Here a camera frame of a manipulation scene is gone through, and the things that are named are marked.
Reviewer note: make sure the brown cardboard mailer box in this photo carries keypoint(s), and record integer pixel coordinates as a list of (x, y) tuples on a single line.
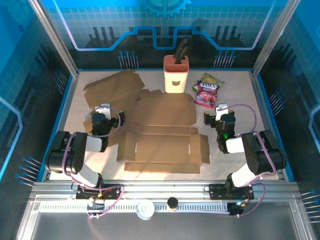
[(162, 150), (112, 85)]

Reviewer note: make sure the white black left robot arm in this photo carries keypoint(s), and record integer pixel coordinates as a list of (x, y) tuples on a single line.
[(62, 155)]

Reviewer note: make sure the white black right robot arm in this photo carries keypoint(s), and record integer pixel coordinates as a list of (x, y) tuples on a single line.
[(265, 155)]

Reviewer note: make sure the purple candy bag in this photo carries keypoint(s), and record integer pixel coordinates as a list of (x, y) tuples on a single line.
[(207, 93)]

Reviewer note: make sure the yellow green candy bag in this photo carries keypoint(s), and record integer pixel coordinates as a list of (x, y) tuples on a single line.
[(212, 78)]

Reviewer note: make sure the cream knife block orange top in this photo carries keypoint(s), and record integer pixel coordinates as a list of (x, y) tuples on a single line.
[(175, 80)]

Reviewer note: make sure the small black electronics module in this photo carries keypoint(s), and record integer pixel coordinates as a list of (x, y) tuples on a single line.
[(96, 206), (237, 207)]

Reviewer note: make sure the black round knob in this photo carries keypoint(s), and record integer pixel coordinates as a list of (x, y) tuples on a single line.
[(172, 202)]

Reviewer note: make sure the white round lid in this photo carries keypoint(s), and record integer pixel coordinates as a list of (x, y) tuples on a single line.
[(147, 212)]

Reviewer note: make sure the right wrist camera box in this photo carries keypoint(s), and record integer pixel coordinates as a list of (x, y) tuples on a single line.
[(209, 118)]

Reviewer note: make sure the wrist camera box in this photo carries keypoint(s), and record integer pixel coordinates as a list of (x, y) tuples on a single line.
[(119, 118), (209, 118)]

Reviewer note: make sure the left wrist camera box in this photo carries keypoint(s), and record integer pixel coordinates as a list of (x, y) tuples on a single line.
[(119, 118)]

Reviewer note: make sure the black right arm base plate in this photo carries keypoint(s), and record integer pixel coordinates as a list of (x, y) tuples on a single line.
[(217, 191)]

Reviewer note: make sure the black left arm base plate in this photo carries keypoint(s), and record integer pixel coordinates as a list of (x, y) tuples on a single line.
[(113, 191)]

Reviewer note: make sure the aluminium mounting rail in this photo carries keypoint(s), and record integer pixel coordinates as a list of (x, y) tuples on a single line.
[(162, 192)]

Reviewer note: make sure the aluminium frame post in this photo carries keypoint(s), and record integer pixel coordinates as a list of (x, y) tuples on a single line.
[(55, 37), (272, 37)]

